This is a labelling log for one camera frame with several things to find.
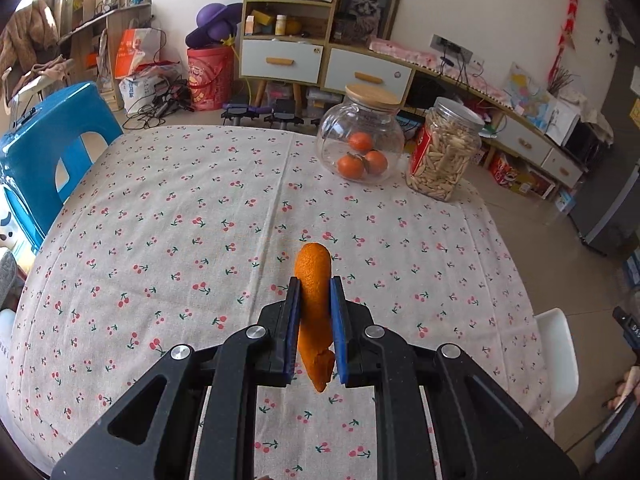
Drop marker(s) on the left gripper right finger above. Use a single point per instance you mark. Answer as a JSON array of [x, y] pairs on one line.
[[438, 414]]

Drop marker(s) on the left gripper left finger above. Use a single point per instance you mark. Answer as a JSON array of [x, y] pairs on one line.
[[192, 414]]

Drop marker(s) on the orange peel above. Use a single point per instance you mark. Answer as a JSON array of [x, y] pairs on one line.
[[315, 337]]

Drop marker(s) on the white plastic trash bin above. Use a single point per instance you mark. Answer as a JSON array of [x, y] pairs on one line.
[[560, 358]]

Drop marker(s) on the cherry print tablecloth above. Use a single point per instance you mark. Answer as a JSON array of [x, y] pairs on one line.
[[182, 234]]

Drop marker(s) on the grey refrigerator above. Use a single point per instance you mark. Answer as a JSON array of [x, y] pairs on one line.
[[606, 211]]

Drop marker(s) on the red snack carton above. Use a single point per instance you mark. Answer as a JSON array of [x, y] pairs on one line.
[[504, 169]]

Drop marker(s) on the tangerine in jar right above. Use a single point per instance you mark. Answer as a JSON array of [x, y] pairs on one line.
[[375, 162]]

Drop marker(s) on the tangerine in jar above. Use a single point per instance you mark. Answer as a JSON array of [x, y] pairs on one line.
[[351, 167], [375, 162], [360, 142]]

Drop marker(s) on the tangerine in jar left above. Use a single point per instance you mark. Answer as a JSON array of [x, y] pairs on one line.
[[351, 167]]

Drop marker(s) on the plastic jar of seeds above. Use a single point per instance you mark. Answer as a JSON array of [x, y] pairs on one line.
[[448, 140]]

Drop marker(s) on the blue plastic stool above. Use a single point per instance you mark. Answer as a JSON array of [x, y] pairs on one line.
[[44, 157]]

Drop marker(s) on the black microwave oven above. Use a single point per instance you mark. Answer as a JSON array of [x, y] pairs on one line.
[[583, 145]]

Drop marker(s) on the tangerine in jar top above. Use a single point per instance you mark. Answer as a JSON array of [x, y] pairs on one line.
[[360, 142]]

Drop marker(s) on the glass jar with bamboo lid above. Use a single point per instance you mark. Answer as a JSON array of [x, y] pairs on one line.
[[368, 109]]

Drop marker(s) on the colourful map poster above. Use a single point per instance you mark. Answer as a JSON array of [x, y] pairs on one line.
[[528, 98]]

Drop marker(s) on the pink cloth on cabinet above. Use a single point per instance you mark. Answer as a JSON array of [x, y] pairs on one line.
[[441, 64]]

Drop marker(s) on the long wooden tv cabinet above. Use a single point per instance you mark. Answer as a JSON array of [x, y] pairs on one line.
[[331, 67]]

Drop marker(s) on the red plastic bucket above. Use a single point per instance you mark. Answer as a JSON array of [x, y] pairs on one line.
[[210, 77]]

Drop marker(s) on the orange shopping bag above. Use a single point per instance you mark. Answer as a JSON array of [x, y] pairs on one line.
[[138, 48]]

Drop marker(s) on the purple hat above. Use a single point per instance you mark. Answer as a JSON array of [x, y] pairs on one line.
[[215, 23]]

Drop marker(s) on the background wooden bookshelf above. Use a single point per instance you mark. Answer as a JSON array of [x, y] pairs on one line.
[[91, 31]]

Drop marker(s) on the framed cat picture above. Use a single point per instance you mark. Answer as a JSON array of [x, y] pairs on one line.
[[357, 22]]

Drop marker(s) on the wooden shelf unit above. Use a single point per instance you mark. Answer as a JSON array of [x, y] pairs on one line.
[[292, 20]]

